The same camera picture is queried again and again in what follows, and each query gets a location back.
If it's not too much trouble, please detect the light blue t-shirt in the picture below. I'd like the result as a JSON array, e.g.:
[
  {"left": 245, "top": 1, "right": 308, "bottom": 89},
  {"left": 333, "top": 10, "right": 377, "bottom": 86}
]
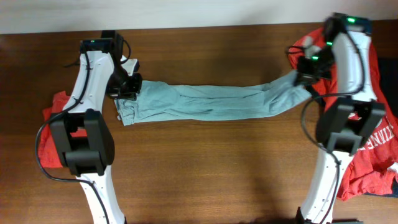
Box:
[{"left": 114, "top": 70, "right": 311, "bottom": 126}]

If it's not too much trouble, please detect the folded red t-shirt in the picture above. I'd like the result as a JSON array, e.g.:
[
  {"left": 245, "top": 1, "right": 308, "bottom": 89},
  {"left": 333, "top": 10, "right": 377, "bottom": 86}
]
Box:
[{"left": 38, "top": 91, "right": 70, "bottom": 169}]

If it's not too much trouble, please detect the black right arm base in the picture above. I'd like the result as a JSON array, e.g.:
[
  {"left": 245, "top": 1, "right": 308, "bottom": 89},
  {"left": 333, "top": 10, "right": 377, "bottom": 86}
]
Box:
[{"left": 294, "top": 207, "right": 364, "bottom": 224}]

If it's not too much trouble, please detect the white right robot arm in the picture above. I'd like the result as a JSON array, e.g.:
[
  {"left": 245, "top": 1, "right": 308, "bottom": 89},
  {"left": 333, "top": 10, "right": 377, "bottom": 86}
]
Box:
[{"left": 294, "top": 12, "right": 386, "bottom": 224}]

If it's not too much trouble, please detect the red printed t-shirt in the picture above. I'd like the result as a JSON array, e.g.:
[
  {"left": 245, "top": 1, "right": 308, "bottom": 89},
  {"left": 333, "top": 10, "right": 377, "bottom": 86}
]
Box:
[{"left": 288, "top": 27, "right": 398, "bottom": 202}]

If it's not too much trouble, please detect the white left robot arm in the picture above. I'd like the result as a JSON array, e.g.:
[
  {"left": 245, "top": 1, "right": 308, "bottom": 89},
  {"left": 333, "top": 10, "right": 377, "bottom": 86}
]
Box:
[{"left": 46, "top": 30, "right": 142, "bottom": 223}]

